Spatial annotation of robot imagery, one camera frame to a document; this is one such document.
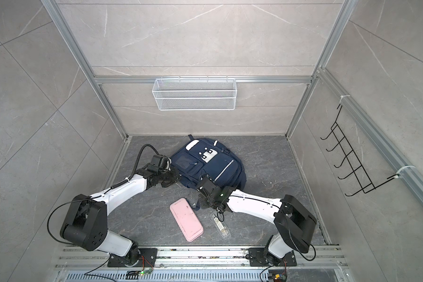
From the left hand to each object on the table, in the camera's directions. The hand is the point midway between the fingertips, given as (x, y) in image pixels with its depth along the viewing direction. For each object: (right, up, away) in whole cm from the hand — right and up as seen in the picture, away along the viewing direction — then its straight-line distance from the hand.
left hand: (181, 172), depth 89 cm
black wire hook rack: (+71, 0, -28) cm, 76 cm away
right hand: (+12, -12, -5) cm, 17 cm away
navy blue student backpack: (+14, +7, +12) cm, 20 cm away
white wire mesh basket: (+6, +44, +11) cm, 46 cm away
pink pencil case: (+4, -22, -7) cm, 23 cm away
